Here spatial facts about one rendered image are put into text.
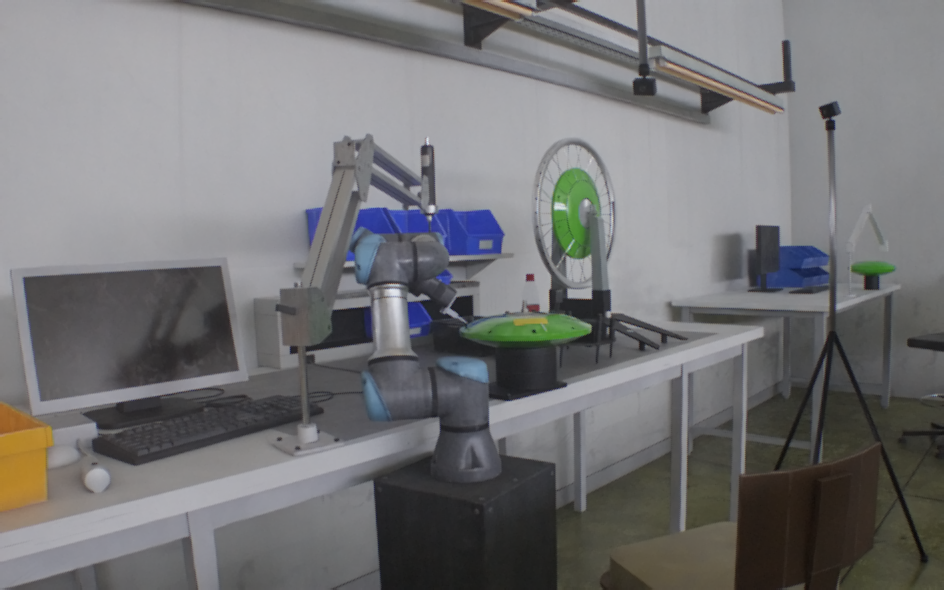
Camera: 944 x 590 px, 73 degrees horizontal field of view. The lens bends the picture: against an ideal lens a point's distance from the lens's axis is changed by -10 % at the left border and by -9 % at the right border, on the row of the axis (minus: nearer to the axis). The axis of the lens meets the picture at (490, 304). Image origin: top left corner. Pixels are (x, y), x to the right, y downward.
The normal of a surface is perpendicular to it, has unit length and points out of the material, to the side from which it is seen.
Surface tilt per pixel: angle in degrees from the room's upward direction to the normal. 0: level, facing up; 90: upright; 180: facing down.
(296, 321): 90
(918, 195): 90
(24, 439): 90
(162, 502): 90
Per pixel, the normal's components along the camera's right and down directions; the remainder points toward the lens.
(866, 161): -0.67, 0.08
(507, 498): 0.84, 0.02
